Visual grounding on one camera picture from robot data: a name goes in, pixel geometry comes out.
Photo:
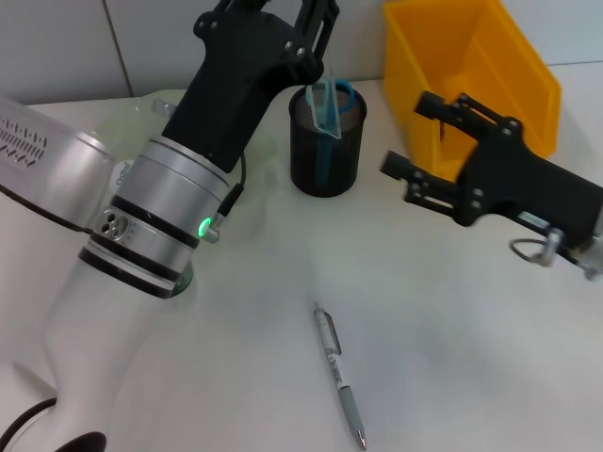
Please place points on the black mesh pen cup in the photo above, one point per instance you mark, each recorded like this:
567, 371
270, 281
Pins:
306, 165

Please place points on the green glass fruit plate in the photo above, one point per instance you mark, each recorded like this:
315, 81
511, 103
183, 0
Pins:
259, 141

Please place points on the yellow plastic storage bin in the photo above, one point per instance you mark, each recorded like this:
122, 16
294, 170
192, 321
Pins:
494, 70

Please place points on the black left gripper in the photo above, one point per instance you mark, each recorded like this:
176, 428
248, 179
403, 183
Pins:
235, 85

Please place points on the clear grey ballpoint pen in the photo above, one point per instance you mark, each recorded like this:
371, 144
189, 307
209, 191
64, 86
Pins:
339, 376

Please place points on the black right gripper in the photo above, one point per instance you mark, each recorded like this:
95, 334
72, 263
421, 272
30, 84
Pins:
518, 179

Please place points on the blue scissors with blade cover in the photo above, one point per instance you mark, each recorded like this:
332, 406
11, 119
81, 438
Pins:
351, 97

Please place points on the clear water bottle green label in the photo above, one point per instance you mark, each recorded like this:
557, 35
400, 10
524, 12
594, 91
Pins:
123, 175

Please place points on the transparent plastic ruler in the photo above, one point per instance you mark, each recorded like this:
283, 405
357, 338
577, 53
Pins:
330, 108

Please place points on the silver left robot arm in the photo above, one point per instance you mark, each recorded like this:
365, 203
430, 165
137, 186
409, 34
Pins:
70, 165

